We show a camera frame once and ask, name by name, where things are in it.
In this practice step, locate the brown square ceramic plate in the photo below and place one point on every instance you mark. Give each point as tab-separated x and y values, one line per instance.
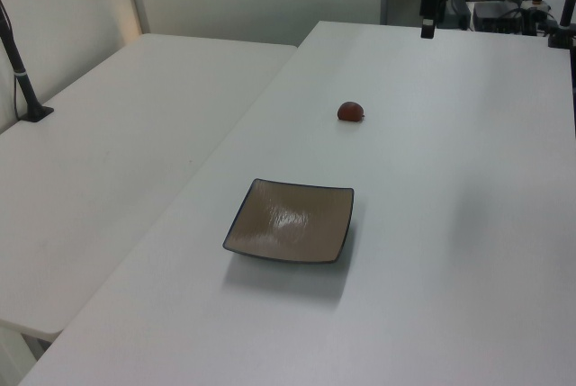
288	224

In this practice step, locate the black electronics box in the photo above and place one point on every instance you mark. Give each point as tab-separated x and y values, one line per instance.
497	16

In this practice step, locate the emergency stop button box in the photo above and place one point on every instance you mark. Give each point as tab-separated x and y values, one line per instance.
538	4

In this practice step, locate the black pole with clamp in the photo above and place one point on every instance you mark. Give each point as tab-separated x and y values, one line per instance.
560	35

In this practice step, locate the white adjacent table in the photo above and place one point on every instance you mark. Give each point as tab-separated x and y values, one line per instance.
112	156

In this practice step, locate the black camera pole with base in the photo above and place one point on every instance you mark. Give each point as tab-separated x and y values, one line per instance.
20	73

